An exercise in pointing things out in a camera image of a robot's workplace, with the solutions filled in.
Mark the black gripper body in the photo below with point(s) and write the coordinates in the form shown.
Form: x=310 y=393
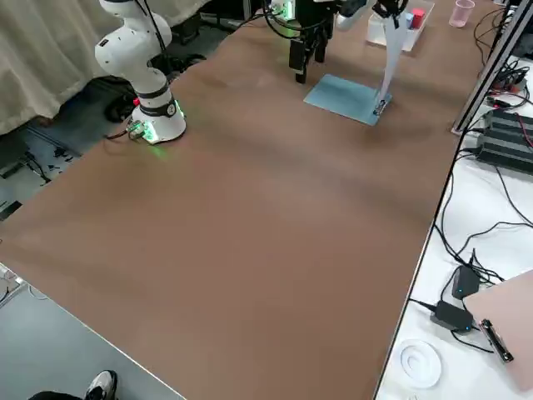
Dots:
x=314 y=16

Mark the white A4 paper sheet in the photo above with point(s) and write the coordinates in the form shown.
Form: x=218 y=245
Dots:
x=393 y=54

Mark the blue A4 clipboard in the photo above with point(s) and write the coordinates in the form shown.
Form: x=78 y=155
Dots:
x=341 y=98

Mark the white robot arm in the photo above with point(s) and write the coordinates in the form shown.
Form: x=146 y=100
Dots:
x=137 y=62

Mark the brown clipboard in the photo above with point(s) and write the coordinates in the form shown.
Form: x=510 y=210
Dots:
x=508 y=325

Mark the light blue block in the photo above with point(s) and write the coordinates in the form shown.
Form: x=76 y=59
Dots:
x=409 y=20

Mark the red block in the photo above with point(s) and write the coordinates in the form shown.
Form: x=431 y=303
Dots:
x=418 y=16

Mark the white plastic bin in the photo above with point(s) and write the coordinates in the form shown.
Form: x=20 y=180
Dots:
x=412 y=41

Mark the pink translucent cup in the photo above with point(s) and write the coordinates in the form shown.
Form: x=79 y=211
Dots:
x=461 y=14

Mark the black ribbed box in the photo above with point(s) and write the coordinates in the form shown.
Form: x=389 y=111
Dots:
x=512 y=123
x=508 y=152

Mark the beige curtain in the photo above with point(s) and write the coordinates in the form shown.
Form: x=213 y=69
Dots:
x=50 y=54

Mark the black power adapter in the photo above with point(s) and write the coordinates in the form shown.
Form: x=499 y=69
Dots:
x=451 y=317
x=465 y=282

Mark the white round dish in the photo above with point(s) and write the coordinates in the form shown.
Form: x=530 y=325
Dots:
x=433 y=366

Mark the person's foot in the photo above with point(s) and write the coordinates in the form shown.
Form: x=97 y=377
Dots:
x=102 y=385

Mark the person's leg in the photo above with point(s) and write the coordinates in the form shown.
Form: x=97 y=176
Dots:
x=58 y=396

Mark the aluminium post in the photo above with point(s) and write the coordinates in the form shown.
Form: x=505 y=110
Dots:
x=489 y=66

